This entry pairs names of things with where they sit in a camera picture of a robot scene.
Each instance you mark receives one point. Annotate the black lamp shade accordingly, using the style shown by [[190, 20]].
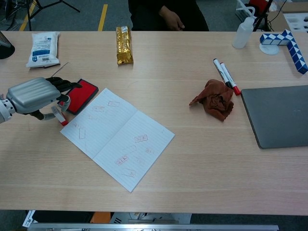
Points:
[[4, 48]]

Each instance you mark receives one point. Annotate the grey closed laptop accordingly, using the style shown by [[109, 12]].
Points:
[[279, 115]]

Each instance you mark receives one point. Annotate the white round base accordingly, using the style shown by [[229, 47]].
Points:
[[268, 50]]

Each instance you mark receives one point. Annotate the gold foil packet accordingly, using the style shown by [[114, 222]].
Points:
[[124, 45]]

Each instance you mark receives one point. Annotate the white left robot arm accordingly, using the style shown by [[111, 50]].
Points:
[[4, 110]]

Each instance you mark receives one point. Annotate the red ink pad with clear lid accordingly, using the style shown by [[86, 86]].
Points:
[[83, 96]]

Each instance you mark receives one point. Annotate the person in black clothes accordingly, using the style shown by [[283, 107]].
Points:
[[149, 14]]

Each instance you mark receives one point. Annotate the black tripod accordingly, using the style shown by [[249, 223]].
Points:
[[31, 9]]

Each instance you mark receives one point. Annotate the open lined notebook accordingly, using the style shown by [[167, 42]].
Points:
[[115, 139]]

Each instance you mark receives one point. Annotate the white foam tray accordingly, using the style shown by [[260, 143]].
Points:
[[297, 21]]

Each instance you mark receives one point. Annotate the white wipes packet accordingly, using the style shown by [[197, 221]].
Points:
[[43, 49]]

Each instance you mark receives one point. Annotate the white robot base unit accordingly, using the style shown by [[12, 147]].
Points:
[[149, 217]]

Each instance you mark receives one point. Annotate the black-capped whiteboard marker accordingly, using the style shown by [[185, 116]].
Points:
[[219, 69]]

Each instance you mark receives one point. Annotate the red box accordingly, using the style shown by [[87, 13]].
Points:
[[258, 4]]

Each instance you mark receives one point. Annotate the blue white snake puzzle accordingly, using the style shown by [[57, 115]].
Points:
[[292, 47]]

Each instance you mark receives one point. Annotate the brown crumpled cloth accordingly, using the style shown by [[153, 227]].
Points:
[[215, 101]]

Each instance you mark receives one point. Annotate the aluminium profile rail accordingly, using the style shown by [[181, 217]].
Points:
[[154, 228]]

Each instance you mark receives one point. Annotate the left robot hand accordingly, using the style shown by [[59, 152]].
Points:
[[31, 95]]

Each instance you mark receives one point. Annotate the red-capped whiteboard marker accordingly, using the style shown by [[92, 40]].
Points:
[[229, 79]]

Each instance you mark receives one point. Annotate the red and white stamp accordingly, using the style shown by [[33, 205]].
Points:
[[63, 121]]

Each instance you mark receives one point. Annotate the clear plastic squeeze bottle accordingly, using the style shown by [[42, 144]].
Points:
[[241, 36]]

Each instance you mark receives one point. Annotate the orange-brown block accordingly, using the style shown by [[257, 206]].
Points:
[[101, 217]]

